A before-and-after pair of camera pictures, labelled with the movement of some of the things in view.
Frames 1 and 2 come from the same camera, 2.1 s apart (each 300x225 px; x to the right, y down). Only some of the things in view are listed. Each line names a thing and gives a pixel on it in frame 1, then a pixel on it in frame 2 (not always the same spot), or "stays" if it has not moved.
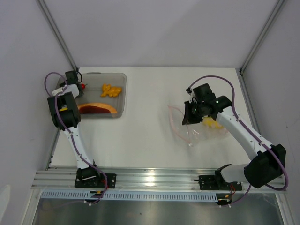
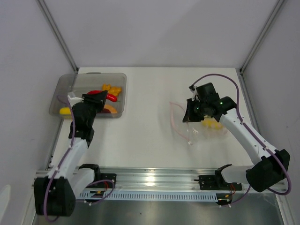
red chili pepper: (83, 86) to (108, 96)
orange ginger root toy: (112, 92) stays
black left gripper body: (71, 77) to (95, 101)
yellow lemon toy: (210, 122) stays
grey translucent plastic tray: (104, 94) stays
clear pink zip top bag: (195, 133) stays
